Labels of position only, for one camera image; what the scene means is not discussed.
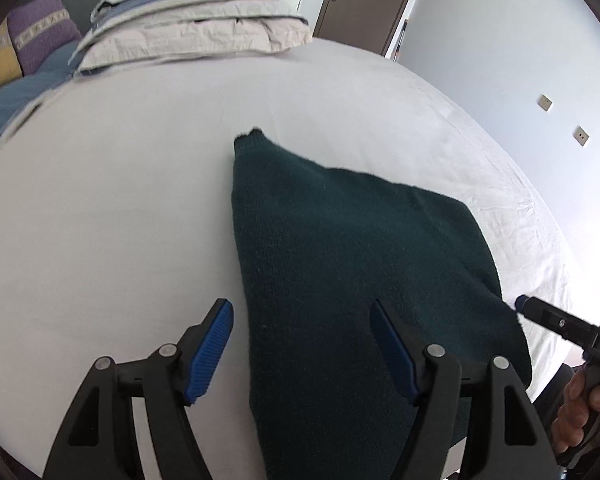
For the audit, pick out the white bed sheet mattress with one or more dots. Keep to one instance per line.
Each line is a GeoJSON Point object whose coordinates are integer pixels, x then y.
{"type": "Point", "coordinates": [116, 230]}

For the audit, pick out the purple patterned cushion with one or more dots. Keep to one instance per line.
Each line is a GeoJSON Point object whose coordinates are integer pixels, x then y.
{"type": "Point", "coordinates": [37, 29]}

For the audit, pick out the person's right hand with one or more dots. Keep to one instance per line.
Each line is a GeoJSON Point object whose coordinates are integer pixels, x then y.
{"type": "Point", "coordinates": [567, 429]}

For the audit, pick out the folded beige blue duvet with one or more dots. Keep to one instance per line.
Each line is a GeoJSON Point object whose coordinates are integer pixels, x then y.
{"type": "Point", "coordinates": [137, 31]}

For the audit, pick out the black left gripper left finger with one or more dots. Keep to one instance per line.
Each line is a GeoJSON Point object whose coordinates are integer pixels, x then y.
{"type": "Point", "coordinates": [97, 438]}

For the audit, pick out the dark green knit sweater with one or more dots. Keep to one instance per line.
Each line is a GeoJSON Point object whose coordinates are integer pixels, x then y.
{"type": "Point", "coordinates": [317, 247]}

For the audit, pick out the lower wall socket plate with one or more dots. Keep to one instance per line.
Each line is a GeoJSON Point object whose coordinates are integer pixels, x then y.
{"type": "Point", "coordinates": [581, 135]}

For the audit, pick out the blue pillow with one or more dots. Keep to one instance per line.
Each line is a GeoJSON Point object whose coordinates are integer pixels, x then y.
{"type": "Point", "coordinates": [55, 70]}

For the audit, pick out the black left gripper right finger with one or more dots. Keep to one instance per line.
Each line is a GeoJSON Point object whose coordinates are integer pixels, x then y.
{"type": "Point", "coordinates": [482, 405]}

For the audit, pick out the upper wall switch plate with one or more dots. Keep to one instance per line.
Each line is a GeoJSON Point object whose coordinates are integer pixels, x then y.
{"type": "Point", "coordinates": [545, 103]}

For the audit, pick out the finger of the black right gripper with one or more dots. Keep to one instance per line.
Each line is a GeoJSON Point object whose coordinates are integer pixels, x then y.
{"type": "Point", "coordinates": [558, 321]}

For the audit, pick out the brown wooden door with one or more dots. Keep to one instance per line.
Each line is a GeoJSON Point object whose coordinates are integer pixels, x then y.
{"type": "Point", "coordinates": [365, 24]}

